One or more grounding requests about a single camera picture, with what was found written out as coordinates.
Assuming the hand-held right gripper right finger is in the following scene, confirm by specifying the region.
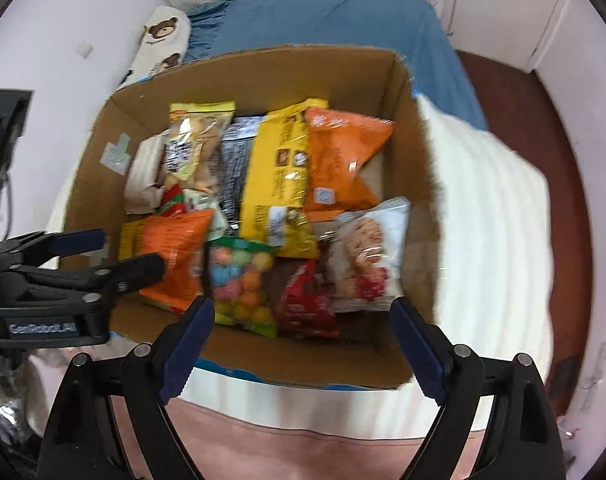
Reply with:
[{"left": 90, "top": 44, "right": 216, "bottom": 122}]
[{"left": 389, "top": 297, "right": 566, "bottom": 480}]

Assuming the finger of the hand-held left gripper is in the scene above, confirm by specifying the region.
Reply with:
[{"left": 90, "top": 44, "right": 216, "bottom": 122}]
[
  {"left": 0, "top": 229, "right": 108, "bottom": 268},
  {"left": 13, "top": 253, "right": 166, "bottom": 311}
]

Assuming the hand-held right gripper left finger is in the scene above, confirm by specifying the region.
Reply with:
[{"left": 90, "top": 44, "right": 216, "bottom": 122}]
[{"left": 35, "top": 295, "right": 216, "bottom": 480}]

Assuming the bright orange snack packet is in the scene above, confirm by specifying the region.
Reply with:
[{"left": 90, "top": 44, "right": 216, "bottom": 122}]
[{"left": 133, "top": 210, "right": 214, "bottom": 315}]

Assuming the cardboard box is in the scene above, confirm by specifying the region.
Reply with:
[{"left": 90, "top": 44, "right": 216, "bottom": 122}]
[{"left": 63, "top": 46, "right": 446, "bottom": 392}]

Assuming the white wafer packet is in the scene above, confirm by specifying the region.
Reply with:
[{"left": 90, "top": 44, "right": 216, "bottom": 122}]
[{"left": 124, "top": 135, "right": 171, "bottom": 216}]

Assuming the red snack packet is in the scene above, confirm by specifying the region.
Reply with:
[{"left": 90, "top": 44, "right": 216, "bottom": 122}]
[{"left": 274, "top": 260, "right": 341, "bottom": 339}]

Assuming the small yellow snack packet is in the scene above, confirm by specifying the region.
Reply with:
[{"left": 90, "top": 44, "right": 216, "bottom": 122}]
[{"left": 119, "top": 220, "right": 146, "bottom": 261}]

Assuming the small red green packet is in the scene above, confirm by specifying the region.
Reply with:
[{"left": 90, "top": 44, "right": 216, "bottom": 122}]
[{"left": 155, "top": 184, "right": 196, "bottom": 218}]

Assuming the colourful candy ball packet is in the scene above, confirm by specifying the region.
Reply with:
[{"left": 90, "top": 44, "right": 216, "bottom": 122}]
[{"left": 205, "top": 237, "right": 278, "bottom": 338}]

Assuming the shiny plastic wrap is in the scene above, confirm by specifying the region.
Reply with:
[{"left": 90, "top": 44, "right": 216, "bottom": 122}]
[{"left": 0, "top": 350, "right": 48, "bottom": 461}]

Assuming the green white snack packet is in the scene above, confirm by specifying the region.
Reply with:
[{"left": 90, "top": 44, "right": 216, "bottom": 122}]
[{"left": 183, "top": 187, "right": 238, "bottom": 241}]

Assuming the white cookie packet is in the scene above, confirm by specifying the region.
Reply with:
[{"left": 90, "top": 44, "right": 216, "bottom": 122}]
[{"left": 325, "top": 197, "right": 412, "bottom": 313}]

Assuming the clear yellow-topped snack packet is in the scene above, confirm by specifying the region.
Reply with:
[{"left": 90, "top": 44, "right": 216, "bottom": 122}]
[{"left": 168, "top": 101, "right": 236, "bottom": 196}]

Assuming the dark snack packet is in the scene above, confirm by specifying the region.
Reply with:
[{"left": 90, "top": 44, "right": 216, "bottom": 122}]
[{"left": 218, "top": 115, "right": 266, "bottom": 221}]

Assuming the white ribbed towel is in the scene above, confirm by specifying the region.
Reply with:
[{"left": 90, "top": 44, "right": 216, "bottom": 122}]
[{"left": 48, "top": 92, "right": 556, "bottom": 480}]

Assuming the large yellow snack packet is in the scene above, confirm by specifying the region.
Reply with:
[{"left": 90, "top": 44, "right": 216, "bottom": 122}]
[{"left": 238, "top": 99, "right": 328, "bottom": 261}]

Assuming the orange snack packet white label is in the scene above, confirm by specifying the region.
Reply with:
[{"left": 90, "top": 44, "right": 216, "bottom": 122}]
[{"left": 303, "top": 107, "right": 396, "bottom": 221}]

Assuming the bear printed cloth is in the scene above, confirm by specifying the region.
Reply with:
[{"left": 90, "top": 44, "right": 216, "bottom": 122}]
[{"left": 118, "top": 6, "right": 192, "bottom": 92}]

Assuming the blue bed sheet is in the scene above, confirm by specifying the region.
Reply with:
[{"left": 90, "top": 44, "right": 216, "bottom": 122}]
[{"left": 183, "top": 0, "right": 488, "bottom": 131}]

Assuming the white cabinet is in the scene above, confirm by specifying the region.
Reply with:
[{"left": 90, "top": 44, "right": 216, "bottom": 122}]
[{"left": 423, "top": 0, "right": 584, "bottom": 73}]

